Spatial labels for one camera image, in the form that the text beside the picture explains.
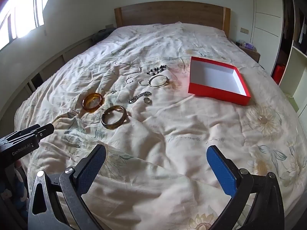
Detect blue printed cloth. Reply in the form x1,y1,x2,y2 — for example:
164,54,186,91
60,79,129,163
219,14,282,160
0,163,30,223

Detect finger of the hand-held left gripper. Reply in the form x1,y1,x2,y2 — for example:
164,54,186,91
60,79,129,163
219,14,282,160
33,123,55,144
0,124,41,145

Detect silver chain bracelet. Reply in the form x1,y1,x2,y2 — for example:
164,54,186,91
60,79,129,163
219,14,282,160
128,91,151,104

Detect silver necklace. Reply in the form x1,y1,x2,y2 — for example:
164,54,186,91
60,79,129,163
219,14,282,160
108,62,142,76

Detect hanging clothes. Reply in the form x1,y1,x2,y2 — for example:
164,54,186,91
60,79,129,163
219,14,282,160
282,0,307,45

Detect amber resin bangle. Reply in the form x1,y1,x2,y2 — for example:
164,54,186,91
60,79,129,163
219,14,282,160
83,93,104,112

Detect low bedside cabinet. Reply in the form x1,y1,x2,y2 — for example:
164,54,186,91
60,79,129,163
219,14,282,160
0,35,94,122

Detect window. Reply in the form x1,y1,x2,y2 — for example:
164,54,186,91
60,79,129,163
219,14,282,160
0,0,59,51

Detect red cardboard box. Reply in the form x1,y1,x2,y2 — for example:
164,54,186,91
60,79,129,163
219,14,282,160
188,57,251,106

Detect brown tortoiseshell bangle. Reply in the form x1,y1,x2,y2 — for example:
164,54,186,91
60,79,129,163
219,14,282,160
101,105,128,130

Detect open white closet shelves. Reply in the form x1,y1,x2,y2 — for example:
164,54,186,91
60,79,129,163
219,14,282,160
271,0,307,118

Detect black bead bracelet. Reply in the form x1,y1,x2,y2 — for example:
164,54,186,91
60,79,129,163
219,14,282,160
146,65,168,75

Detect white wardrobe doors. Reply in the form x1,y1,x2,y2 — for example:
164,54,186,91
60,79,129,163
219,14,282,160
249,0,284,77

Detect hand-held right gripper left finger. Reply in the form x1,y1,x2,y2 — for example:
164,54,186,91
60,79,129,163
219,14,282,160
27,144,107,230

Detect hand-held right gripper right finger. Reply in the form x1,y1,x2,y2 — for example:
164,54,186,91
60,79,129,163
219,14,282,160
206,145,285,230

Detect wooden headboard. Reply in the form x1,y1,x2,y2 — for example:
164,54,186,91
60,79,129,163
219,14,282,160
114,1,231,38

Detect dark bag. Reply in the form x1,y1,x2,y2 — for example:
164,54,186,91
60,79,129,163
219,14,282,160
92,29,114,44

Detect wooden nightstand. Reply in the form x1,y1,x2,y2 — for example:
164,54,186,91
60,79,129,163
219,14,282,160
236,40,261,63

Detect red bag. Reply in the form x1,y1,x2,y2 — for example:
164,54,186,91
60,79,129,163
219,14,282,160
272,63,286,85

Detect silver metal bangle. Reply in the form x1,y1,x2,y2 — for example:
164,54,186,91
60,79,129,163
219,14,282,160
148,74,169,87

